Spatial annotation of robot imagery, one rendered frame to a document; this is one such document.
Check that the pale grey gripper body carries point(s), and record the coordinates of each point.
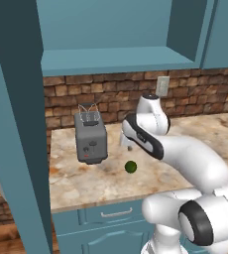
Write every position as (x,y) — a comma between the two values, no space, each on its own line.
(127,139)

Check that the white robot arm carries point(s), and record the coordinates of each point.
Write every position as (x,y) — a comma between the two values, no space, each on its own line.
(192,158)

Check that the green lime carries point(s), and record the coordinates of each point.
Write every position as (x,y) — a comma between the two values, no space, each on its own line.
(131,167)

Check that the teal base cabinet door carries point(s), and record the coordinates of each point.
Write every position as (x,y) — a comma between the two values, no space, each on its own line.
(119,243)

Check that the open teal cabinet door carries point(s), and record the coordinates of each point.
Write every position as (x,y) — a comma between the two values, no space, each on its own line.
(17,132)

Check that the closed teal cabinet door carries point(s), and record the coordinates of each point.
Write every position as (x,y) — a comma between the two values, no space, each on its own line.
(225,33)

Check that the grey toaster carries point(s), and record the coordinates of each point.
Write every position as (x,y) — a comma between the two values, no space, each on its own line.
(91,140)

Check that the teal drawer front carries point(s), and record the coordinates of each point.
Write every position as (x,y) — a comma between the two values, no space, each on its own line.
(92,215)

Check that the grey wall outlet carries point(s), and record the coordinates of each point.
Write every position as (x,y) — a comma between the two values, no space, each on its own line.
(163,86)

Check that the teal wall cabinet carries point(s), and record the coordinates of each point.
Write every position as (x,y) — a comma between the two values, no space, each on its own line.
(119,39)

